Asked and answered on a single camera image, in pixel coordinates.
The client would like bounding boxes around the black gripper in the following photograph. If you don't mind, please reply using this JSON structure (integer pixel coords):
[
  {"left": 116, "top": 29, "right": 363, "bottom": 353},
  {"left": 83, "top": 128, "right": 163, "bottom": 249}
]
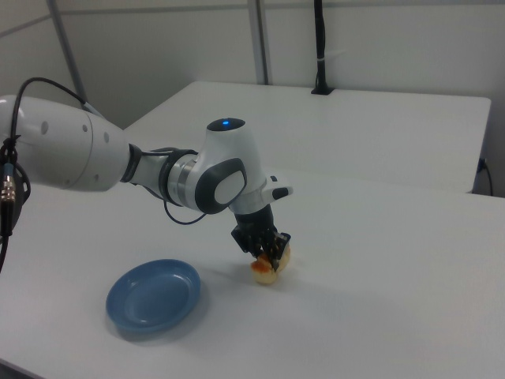
[{"left": 230, "top": 205, "right": 294, "bottom": 273}]

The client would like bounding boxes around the braided bread roll orange glaze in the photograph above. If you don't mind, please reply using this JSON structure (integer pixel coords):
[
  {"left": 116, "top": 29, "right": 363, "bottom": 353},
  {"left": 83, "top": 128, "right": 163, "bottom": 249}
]
[{"left": 250, "top": 245, "right": 293, "bottom": 286}]

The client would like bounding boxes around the blue round plate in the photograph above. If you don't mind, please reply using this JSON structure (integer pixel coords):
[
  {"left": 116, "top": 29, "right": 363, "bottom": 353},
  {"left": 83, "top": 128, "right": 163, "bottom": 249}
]
[{"left": 105, "top": 258, "right": 203, "bottom": 332}]

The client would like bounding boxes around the white neighbouring table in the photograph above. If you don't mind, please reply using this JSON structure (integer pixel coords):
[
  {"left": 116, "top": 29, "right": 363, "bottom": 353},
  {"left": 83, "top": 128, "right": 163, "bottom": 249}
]
[{"left": 122, "top": 81, "right": 492, "bottom": 194}]

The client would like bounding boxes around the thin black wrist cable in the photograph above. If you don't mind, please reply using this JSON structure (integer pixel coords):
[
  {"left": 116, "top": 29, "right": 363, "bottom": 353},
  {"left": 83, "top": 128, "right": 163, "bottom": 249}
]
[{"left": 133, "top": 146, "right": 211, "bottom": 227}]

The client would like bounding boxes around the grey metal partition post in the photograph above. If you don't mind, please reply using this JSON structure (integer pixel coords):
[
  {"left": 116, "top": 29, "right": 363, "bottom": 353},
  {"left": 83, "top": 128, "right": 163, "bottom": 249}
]
[
  {"left": 46, "top": 0, "right": 88, "bottom": 100},
  {"left": 249, "top": 0, "right": 275, "bottom": 85}
]

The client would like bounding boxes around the black camera pole with clamp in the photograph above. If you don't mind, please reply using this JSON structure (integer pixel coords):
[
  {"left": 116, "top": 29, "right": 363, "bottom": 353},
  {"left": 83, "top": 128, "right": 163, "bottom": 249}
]
[{"left": 310, "top": 0, "right": 335, "bottom": 96}]

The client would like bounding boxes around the black cable beside table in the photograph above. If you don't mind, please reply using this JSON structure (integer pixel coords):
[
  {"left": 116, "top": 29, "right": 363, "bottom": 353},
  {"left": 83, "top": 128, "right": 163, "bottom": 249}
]
[{"left": 478, "top": 157, "right": 495, "bottom": 197}]

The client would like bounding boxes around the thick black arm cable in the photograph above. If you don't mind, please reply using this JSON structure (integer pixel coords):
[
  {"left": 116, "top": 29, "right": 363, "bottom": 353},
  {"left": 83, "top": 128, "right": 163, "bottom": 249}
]
[{"left": 0, "top": 77, "right": 106, "bottom": 274}]

